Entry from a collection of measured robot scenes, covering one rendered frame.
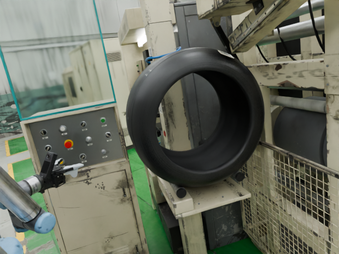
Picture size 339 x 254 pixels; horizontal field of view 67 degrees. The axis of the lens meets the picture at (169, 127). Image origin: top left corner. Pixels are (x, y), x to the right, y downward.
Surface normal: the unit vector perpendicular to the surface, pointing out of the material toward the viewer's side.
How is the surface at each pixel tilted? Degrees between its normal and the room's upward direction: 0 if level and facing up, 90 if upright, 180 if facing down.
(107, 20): 90
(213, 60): 80
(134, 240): 90
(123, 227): 90
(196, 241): 90
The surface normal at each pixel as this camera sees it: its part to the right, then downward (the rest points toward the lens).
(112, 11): 0.55, 0.11
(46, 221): 0.85, -0.01
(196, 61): 0.21, 0.01
